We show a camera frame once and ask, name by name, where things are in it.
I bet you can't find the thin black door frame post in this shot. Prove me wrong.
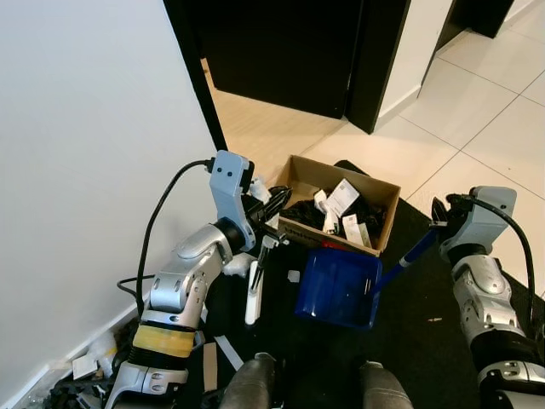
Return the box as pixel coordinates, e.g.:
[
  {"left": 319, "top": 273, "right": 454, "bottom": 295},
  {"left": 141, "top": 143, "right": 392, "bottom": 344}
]
[{"left": 163, "top": 0, "right": 229, "bottom": 153}]

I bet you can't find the large white paper tag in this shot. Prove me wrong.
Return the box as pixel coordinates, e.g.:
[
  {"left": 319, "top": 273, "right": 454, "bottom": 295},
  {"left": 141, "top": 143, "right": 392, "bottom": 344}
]
[{"left": 326, "top": 178, "right": 362, "bottom": 219}]

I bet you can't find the black wall panel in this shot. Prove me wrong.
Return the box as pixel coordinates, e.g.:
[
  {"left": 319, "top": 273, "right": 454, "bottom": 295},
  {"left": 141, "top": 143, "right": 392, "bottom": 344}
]
[{"left": 436, "top": 0, "right": 517, "bottom": 53}]

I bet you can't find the black clothing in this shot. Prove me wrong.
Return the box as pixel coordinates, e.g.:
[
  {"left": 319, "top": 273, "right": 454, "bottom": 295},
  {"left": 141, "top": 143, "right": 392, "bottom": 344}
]
[{"left": 285, "top": 192, "right": 388, "bottom": 248}]

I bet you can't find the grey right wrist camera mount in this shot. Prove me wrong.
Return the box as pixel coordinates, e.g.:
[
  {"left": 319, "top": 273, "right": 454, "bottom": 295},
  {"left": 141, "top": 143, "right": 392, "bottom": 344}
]
[{"left": 442, "top": 185, "right": 519, "bottom": 262}]

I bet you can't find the brown cardboard strip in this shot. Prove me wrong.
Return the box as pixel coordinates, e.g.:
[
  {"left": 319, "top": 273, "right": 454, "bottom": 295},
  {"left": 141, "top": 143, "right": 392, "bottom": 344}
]
[{"left": 202, "top": 343, "right": 219, "bottom": 394}]

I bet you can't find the grey left robot leg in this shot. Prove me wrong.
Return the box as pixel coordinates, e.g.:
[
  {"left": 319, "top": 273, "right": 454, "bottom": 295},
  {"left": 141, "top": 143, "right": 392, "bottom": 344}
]
[{"left": 220, "top": 353, "right": 283, "bottom": 409}]

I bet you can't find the white printed paper tag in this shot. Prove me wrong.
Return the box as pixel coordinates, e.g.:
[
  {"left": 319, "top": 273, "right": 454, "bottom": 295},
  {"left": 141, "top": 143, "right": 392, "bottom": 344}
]
[{"left": 341, "top": 214, "right": 374, "bottom": 251}]

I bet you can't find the crumpled white paper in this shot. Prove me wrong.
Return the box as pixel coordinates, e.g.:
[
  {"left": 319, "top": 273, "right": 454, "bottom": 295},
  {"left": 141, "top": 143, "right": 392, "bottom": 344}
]
[{"left": 222, "top": 253, "right": 257, "bottom": 279}]

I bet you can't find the white hand brush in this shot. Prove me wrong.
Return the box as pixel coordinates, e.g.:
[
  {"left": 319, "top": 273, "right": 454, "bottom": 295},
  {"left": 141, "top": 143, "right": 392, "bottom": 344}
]
[{"left": 244, "top": 181, "right": 292, "bottom": 327}]

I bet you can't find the grey right robot leg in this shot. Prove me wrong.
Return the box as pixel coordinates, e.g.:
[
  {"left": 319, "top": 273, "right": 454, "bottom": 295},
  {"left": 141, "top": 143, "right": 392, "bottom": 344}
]
[{"left": 357, "top": 360, "right": 416, "bottom": 409}]

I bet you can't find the black door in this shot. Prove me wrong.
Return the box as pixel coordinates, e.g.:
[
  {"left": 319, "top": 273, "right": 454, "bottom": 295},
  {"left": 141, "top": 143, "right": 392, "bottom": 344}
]
[{"left": 200, "top": 0, "right": 367, "bottom": 121}]

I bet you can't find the white paper strip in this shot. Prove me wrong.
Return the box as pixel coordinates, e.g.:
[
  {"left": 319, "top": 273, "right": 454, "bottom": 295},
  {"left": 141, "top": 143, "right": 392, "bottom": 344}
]
[{"left": 212, "top": 334, "right": 244, "bottom": 372}]

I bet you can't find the wide black door jamb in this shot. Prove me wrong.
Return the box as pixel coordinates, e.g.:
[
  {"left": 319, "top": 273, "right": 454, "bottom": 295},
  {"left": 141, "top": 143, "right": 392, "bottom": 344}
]
[{"left": 344, "top": 0, "right": 412, "bottom": 135}]

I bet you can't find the blue plastic dustpan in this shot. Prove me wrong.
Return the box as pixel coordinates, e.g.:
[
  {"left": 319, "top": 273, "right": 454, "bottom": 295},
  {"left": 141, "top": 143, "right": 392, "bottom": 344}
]
[{"left": 295, "top": 227, "right": 440, "bottom": 332}]

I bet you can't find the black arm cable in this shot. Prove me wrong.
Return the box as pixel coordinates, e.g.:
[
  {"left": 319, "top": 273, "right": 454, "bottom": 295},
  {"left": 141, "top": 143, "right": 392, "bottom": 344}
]
[
  {"left": 116, "top": 158, "right": 214, "bottom": 318},
  {"left": 446, "top": 193, "right": 539, "bottom": 321}
]

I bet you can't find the white square paper scrap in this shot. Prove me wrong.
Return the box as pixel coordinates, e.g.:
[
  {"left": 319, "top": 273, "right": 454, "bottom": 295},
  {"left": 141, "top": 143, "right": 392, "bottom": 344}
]
[{"left": 72, "top": 354, "right": 100, "bottom": 382}]

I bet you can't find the grey robot leg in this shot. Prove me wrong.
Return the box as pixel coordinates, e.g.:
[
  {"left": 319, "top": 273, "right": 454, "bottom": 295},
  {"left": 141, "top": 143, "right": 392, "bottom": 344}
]
[
  {"left": 357, "top": 360, "right": 416, "bottom": 409},
  {"left": 220, "top": 353, "right": 283, "bottom": 409}
]

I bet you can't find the light blue left wrist camera mount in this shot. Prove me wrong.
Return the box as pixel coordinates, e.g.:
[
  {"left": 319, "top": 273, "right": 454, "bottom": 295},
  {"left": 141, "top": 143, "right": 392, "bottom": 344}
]
[{"left": 208, "top": 150, "right": 257, "bottom": 253}]

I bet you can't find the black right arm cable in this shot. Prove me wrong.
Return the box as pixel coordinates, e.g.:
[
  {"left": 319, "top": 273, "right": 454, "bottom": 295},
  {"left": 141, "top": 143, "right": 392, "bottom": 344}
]
[{"left": 446, "top": 193, "right": 539, "bottom": 321}]

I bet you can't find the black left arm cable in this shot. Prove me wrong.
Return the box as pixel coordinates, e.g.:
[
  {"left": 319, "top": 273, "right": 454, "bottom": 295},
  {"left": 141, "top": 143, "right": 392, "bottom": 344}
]
[{"left": 116, "top": 158, "right": 214, "bottom": 318}]

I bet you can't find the brown cardboard box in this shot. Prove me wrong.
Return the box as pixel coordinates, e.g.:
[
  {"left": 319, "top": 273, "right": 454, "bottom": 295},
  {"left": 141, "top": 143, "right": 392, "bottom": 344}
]
[{"left": 275, "top": 154, "right": 402, "bottom": 257}]

